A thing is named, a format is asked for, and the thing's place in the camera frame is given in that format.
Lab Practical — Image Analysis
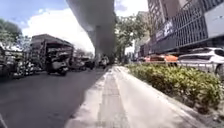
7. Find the grey elevated concrete viaduct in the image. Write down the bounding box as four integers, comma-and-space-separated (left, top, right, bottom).
65, 0, 117, 65

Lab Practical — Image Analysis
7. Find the dark loaded truck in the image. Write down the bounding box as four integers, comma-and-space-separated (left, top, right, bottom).
29, 33, 75, 76

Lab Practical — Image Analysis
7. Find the grey asphalt road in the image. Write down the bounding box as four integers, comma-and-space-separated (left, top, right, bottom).
0, 67, 108, 128

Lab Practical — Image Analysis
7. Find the pale concrete median path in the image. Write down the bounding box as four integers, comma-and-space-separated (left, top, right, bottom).
64, 65, 214, 128

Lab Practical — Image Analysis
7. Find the white car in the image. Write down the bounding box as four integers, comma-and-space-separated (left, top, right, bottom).
177, 46, 224, 75

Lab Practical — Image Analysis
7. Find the tall grey building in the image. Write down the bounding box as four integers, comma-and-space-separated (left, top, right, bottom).
139, 0, 224, 57

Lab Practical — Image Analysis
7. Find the orange car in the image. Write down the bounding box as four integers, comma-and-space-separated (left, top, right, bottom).
143, 54, 179, 65

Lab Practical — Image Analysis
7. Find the green tree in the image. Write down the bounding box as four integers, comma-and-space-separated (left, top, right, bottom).
0, 18, 31, 52
114, 13, 148, 64

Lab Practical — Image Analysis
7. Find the low green hedge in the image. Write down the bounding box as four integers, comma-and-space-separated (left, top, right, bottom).
125, 63, 224, 114

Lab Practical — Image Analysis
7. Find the dark vehicle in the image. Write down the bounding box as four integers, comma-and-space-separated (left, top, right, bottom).
0, 46, 34, 81

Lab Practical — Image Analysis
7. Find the group of vehicles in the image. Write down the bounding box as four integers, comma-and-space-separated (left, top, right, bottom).
69, 55, 111, 72

